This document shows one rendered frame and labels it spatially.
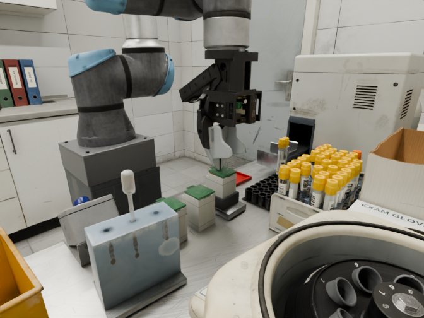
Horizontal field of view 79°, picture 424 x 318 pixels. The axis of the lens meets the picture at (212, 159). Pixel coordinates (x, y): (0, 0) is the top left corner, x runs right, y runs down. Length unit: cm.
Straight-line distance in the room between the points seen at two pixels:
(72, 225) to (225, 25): 36
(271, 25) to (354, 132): 173
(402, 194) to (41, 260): 54
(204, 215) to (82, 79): 44
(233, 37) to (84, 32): 238
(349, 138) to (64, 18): 241
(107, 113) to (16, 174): 140
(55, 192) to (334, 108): 187
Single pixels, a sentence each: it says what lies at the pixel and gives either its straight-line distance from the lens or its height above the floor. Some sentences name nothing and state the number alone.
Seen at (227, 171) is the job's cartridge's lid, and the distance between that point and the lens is 49.
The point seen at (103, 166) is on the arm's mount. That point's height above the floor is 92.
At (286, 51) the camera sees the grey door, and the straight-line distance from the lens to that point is 228.
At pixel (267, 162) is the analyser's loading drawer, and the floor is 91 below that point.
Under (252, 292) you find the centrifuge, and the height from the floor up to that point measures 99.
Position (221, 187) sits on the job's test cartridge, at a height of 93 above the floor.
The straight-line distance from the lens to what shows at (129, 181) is 29.
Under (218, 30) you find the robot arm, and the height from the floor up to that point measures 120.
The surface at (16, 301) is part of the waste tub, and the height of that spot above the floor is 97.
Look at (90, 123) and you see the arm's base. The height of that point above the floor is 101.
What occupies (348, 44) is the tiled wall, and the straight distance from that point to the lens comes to 215.
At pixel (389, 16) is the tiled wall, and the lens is 211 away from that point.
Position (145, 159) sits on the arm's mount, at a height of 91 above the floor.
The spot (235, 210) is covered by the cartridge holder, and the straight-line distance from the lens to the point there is 50.
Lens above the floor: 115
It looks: 20 degrees down
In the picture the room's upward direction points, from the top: straight up
